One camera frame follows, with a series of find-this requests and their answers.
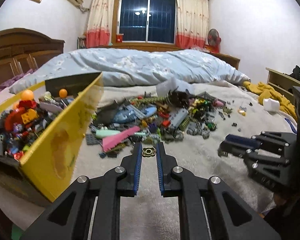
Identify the yellow cardboard box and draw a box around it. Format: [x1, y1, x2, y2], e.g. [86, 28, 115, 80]
[0, 72, 104, 207]

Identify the green object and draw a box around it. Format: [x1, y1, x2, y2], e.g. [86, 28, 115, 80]
[11, 224, 24, 240]

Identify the long pink toy piece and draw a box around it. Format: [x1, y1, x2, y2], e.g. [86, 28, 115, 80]
[102, 126, 141, 153]

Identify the pile of toy bricks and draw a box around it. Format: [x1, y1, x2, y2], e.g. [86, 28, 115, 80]
[86, 90, 247, 159]
[0, 89, 76, 160]

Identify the cream and red curtain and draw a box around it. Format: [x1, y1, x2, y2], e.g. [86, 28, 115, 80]
[85, 0, 114, 48]
[175, 0, 210, 50]

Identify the blue floral quilt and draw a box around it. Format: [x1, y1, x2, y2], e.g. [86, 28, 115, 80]
[10, 48, 252, 94]

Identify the wooden framed window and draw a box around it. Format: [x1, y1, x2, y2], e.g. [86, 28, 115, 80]
[113, 0, 179, 47]

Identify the purple cloth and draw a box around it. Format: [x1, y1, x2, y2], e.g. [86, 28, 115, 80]
[0, 69, 34, 99]

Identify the mint green toy piece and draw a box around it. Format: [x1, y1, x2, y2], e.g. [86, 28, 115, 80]
[95, 129, 120, 138]

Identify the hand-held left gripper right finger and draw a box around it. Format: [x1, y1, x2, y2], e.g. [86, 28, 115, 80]
[156, 142, 282, 240]

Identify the red electric fan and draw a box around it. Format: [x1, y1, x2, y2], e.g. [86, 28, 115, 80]
[205, 29, 222, 53]

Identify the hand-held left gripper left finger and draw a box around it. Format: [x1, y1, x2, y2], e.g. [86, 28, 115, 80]
[21, 142, 143, 240]

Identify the white crumpled tissue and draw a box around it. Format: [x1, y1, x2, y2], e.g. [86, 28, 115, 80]
[263, 98, 280, 112]

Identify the light wooden cabinet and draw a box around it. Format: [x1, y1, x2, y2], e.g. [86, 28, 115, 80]
[266, 67, 300, 98]

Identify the yellow cloth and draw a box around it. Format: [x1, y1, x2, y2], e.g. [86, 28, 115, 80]
[242, 80, 298, 122]

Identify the wooden headboard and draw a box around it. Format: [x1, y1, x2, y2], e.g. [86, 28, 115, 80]
[0, 28, 65, 90]

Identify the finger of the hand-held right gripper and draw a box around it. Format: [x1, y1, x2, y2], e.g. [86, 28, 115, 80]
[219, 142, 290, 168]
[226, 131, 297, 157]

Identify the wooden bed footboard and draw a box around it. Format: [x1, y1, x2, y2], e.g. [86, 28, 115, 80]
[210, 52, 241, 70]

